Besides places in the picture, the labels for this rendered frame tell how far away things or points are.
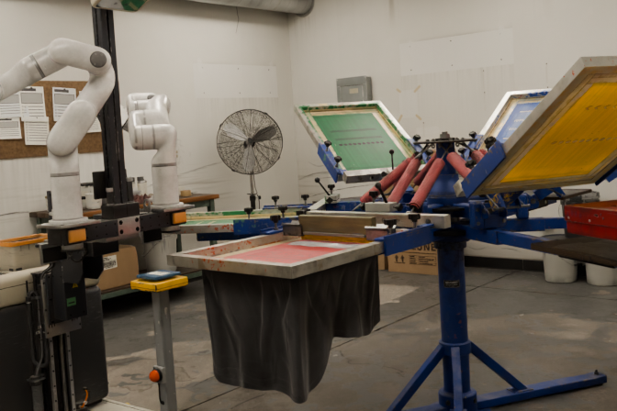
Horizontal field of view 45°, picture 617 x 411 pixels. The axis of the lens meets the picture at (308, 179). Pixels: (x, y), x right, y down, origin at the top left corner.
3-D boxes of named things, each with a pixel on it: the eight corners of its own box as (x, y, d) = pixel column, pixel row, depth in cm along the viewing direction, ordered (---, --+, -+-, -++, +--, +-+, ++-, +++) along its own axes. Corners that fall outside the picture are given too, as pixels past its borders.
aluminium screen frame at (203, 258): (292, 279, 224) (291, 266, 224) (166, 265, 262) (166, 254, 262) (429, 239, 284) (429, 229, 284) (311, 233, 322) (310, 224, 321)
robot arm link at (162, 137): (180, 165, 281) (177, 122, 280) (144, 167, 278) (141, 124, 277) (177, 164, 290) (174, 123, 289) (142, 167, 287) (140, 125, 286)
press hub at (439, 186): (476, 436, 332) (461, 131, 323) (401, 417, 357) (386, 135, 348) (514, 407, 361) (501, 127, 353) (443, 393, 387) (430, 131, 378)
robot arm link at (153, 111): (169, 82, 308) (122, 83, 302) (182, 131, 279) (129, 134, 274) (169, 112, 316) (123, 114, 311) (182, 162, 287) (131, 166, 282)
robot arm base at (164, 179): (138, 207, 286) (135, 167, 285) (162, 204, 296) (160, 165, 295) (165, 208, 277) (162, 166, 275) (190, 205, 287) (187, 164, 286)
